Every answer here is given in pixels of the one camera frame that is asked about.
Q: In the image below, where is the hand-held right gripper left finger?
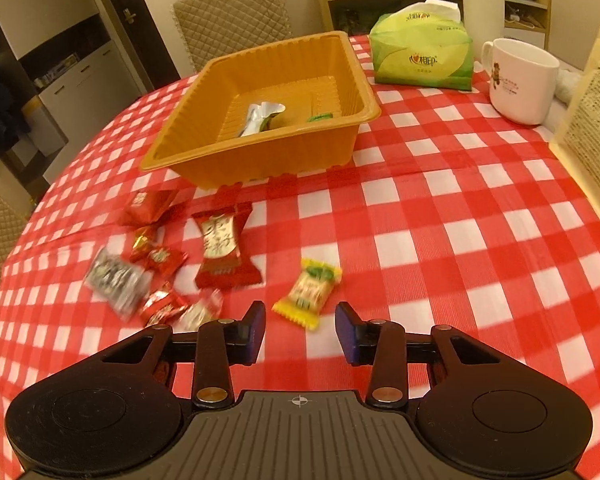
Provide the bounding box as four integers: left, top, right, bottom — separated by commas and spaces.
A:
87, 301, 267, 409

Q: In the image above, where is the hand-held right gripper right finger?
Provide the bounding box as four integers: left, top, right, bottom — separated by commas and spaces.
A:
334, 302, 511, 408

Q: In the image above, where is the yellow snack packet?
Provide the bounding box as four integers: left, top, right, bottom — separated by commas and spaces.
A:
271, 258, 343, 332

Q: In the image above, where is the large red snack packet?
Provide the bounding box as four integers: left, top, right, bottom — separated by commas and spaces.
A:
191, 201, 262, 291

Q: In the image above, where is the red flower print candy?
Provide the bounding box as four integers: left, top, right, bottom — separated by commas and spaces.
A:
119, 190, 180, 227

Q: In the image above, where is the orange plastic tray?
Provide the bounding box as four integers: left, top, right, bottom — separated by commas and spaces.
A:
140, 31, 382, 190

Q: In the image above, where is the pale pink wrapped candy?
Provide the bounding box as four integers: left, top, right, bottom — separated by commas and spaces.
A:
177, 290, 224, 332

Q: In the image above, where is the red wrapped candy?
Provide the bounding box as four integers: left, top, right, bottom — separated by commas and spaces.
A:
139, 281, 190, 328
145, 246, 190, 277

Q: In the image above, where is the small red gold candy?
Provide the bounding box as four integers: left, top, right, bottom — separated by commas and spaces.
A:
129, 226, 160, 261

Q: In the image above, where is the red white checkered tablecloth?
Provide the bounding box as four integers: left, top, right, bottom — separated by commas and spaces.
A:
0, 35, 600, 480

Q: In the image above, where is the grey black snack packet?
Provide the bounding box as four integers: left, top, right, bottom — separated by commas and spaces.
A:
84, 247, 148, 322

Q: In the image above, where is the silver snack packet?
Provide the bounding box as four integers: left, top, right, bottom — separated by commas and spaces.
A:
237, 101, 287, 138

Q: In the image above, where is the beige quilted chair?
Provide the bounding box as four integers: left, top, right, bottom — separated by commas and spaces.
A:
0, 175, 33, 301
173, 0, 293, 75

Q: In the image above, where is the green tissue pack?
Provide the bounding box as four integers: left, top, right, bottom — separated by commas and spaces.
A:
369, 0, 475, 92

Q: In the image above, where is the white cabinet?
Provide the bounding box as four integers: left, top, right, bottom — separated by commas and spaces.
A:
0, 0, 148, 181

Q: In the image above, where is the white mug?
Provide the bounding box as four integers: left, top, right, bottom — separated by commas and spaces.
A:
481, 38, 561, 126

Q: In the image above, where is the dark brown door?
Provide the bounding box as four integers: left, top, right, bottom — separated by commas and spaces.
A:
87, 0, 181, 93

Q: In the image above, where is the grey white cloth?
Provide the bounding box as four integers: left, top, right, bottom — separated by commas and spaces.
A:
555, 67, 581, 108

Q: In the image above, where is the beige printed paper sheet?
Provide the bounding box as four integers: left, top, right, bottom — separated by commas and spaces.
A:
552, 10, 600, 231

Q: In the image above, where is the white thermos bottle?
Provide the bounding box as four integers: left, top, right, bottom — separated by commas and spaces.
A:
457, 0, 506, 56

